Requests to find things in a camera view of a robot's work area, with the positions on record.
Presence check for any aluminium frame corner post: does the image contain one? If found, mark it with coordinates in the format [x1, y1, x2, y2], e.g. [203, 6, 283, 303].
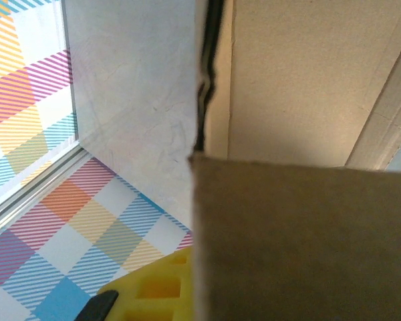
[0, 144, 92, 242]

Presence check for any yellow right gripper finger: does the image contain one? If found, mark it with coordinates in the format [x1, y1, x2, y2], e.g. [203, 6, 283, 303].
[76, 247, 195, 321]

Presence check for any brown cardboard paper box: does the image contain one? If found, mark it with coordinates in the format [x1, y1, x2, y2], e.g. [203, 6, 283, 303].
[188, 0, 401, 321]

